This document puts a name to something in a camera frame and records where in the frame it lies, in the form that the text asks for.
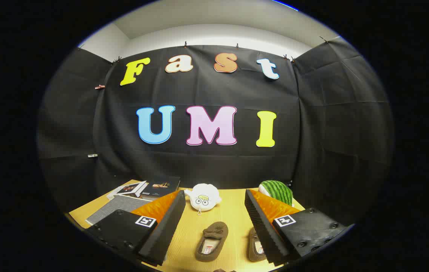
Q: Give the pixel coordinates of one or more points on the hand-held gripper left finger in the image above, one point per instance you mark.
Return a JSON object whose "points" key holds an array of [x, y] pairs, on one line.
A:
{"points": [[161, 234]]}

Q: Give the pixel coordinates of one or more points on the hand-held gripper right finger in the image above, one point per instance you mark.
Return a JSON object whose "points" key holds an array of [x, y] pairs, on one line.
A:
{"points": [[267, 234]]}

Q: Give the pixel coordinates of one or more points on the brown fuzzy shoe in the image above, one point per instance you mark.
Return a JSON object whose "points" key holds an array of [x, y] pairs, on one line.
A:
{"points": [[254, 251], [214, 228]]}

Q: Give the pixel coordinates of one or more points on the grey fabric storage box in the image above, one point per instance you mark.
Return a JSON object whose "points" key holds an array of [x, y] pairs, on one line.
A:
{"points": [[118, 206]]}

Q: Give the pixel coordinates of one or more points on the watermelon slice plush toy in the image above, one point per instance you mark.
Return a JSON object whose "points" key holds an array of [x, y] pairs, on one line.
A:
{"points": [[278, 190]]}

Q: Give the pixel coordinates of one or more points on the dark hardcover book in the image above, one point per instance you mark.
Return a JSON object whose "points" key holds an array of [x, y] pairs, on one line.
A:
{"points": [[161, 185]]}

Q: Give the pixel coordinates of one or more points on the white plush face toy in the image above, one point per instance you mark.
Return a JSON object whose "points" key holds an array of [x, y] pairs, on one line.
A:
{"points": [[203, 190]]}

